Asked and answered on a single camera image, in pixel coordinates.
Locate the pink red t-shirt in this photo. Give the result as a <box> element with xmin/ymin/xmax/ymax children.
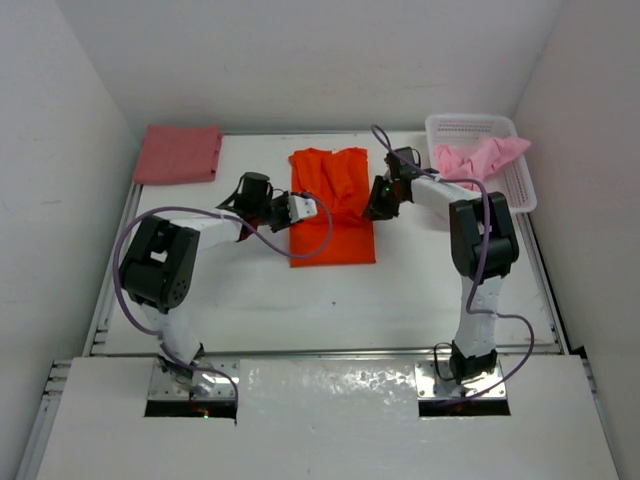
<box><xmin>133</xmin><ymin>124</ymin><xmax>224</xmax><ymax>186</ymax></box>

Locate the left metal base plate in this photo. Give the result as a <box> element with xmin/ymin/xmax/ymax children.
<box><xmin>144</xmin><ymin>355</ymin><xmax>240</xmax><ymax>420</ymax></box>

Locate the light pink t-shirt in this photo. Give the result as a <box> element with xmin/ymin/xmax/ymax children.
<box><xmin>435</xmin><ymin>136</ymin><xmax>531</xmax><ymax>191</ymax></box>

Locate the metal base plate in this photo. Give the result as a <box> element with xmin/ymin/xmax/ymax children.
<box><xmin>414</xmin><ymin>356</ymin><xmax>510</xmax><ymax>418</ymax></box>
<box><xmin>144</xmin><ymin>355</ymin><xmax>240</xmax><ymax>420</ymax></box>

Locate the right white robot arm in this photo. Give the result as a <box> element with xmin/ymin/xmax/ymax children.
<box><xmin>363</xmin><ymin>148</ymin><xmax>519</xmax><ymax>384</ymax></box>

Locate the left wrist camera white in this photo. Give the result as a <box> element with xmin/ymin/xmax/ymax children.
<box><xmin>288</xmin><ymin>194</ymin><xmax>318</xmax><ymax>224</ymax></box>

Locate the white front cover panel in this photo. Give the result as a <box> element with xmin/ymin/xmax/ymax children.
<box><xmin>39</xmin><ymin>356</ymin><xmax>617</xmax><ymax>479</ymax></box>

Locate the orange t-shirt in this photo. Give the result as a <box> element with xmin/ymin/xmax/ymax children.
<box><xmin>289</xmin><ymin>147</ymin><xmax>376</xmax><ymax>268</ymax></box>

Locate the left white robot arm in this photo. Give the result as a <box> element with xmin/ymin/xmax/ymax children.
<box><xmin>111</xmin><ymin>172</ymin><xmax>317</xmax><ymax>379</ymax></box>

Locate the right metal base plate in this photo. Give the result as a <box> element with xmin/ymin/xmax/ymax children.
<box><xmin>414</xmin><ymin>356</ymin><xmax>510</xmax><ymax>418</ymax></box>

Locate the white plastic basket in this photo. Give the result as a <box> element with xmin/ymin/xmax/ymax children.
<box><xmin>425</xmin><ymin>113</ymin><xmax>537</xmax><ymax>214</ymax></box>

